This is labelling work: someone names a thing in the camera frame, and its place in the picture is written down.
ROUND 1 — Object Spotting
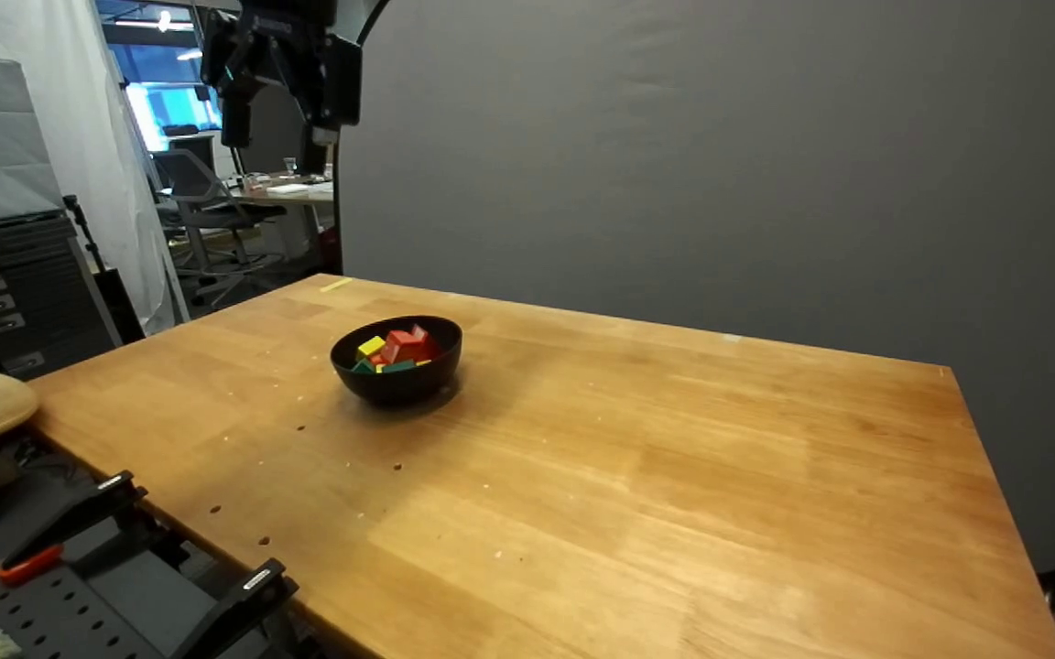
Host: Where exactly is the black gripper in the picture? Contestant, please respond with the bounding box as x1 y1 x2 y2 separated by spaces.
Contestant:
196 0 365 177

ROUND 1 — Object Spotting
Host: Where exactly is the black bowl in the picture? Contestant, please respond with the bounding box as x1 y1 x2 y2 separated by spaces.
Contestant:
327 313 464 410

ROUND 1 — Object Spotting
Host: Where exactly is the blue computer monitor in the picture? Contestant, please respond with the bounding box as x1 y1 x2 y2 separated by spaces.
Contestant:
121 78 226 159

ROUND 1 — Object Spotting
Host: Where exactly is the black tripod leg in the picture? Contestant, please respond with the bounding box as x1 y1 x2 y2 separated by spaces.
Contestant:
60 189 145 344

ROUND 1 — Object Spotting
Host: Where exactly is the black equipment cabinet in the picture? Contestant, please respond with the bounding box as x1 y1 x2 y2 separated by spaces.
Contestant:
0 208 128 382

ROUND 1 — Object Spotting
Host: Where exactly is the grey fabric backdrop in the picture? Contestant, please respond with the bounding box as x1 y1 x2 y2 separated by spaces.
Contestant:
338 0 1055 580

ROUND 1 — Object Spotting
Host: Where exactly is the black pegboard bench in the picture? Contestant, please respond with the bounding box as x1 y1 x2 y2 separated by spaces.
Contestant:
0 425 354 659

